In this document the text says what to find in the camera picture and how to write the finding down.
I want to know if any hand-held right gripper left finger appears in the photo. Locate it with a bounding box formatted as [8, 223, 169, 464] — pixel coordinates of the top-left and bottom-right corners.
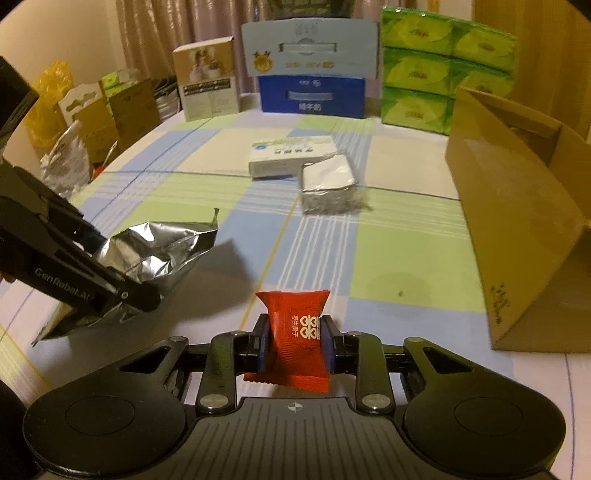
[117, 316, 271, 415]

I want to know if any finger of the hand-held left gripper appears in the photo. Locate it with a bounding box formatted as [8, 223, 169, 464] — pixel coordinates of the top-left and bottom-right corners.
[0, 249, 162, 315]
[14, 166, 110, 261]

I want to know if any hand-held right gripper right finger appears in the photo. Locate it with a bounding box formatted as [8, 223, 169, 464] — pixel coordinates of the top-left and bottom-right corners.
[321, 315, 467, 415]

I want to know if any red candy packet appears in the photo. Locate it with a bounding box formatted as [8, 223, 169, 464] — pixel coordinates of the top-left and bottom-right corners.
[243, 290, 332, 394]

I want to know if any brown cardboard box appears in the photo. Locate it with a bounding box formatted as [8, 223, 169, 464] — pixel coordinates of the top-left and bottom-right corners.
[444, 85, 591, 354]

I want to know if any desktop with checked tablecloth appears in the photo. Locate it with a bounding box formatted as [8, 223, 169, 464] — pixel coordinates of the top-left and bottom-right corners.
[0, 108, 591, 480]

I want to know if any yellow plastic bag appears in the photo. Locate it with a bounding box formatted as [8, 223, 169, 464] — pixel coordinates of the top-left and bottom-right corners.
[23, 61, 75, 148]

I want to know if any small silver foil bag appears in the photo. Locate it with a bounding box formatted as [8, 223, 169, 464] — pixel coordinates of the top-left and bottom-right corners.
[39, 121, 93, 197]

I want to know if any brown box white hang tab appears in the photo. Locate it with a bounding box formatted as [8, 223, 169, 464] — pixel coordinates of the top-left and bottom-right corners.
[58, 83, 122, 162]

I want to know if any green packet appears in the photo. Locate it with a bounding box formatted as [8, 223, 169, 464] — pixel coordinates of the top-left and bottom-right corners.
[100, 68, 141, 93]

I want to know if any silver packet with blue label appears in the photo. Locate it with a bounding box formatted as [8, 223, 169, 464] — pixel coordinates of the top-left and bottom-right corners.
[299, 154, 370, 217]

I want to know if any silver striped container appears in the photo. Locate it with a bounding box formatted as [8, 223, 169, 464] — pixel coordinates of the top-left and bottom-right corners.
[154, 76, 183, 121]

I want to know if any beige curtain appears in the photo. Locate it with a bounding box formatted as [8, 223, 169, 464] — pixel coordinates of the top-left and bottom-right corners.
[113, 0, 478, 93]

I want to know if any white medicine box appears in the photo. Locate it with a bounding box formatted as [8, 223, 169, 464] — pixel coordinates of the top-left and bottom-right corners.
[248, 135, 340, 180]

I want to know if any beige and white box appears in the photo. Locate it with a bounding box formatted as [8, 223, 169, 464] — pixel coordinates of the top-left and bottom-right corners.
[172, 36, 242, 122]

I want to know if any blue and white carton box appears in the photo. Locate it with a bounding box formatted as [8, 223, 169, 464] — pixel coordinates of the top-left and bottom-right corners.
[240, 18, 382, 120]

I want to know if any stack of green tissue packs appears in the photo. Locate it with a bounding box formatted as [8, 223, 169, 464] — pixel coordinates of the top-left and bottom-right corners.
[380, 4, 519, 137]

